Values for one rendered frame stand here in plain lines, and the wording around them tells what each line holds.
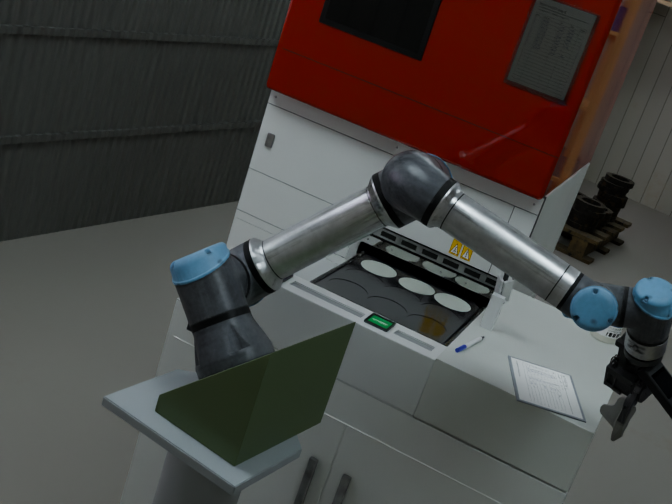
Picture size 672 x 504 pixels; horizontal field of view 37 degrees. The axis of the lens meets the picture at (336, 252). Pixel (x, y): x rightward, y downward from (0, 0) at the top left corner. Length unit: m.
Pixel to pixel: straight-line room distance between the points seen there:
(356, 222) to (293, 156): 0.95
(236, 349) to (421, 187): 0.45
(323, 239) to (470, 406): 0.49
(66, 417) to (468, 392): 1.61
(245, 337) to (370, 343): 0.40
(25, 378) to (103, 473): 0.53
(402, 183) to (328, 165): 1.04
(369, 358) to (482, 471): 0.33
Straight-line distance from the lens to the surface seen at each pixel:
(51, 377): 3.57
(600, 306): 1.73
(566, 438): 2.12
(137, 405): 1.93
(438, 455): 2.21
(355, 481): 2.31
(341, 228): 1.94
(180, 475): 1.97
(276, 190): 2.89
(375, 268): 2.69
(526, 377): 2.21
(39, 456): 3.18
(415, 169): 1.79
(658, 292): 1.87
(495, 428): 2.15
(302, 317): 2.22
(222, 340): 1.85
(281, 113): 2.86
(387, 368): 2.18
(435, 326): 2.46
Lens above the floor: 1.81
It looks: 20 degrees down
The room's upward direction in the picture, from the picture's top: 18 degrees clockwise
